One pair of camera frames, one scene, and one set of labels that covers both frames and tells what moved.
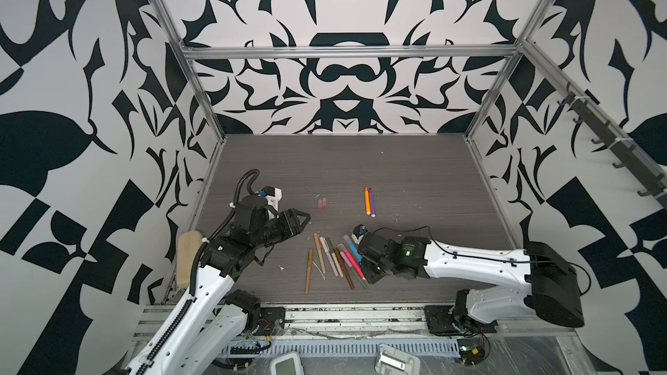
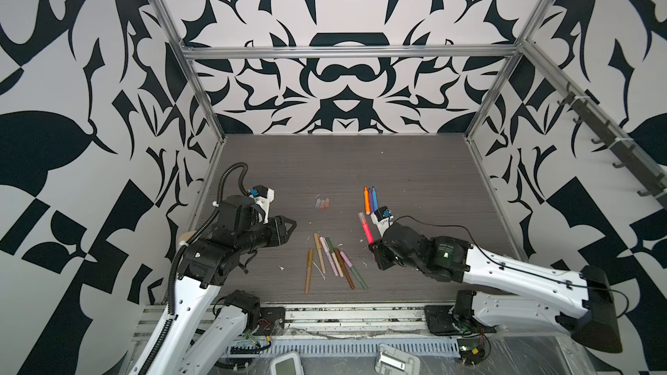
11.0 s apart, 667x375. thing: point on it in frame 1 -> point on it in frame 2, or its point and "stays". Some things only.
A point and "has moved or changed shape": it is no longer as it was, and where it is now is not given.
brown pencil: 309,269 stays
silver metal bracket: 392,361 stays
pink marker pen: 353,261 has moved or changed shape
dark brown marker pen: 345,267 stays
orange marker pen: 367,200 stays
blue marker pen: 356,254 -> 374,200
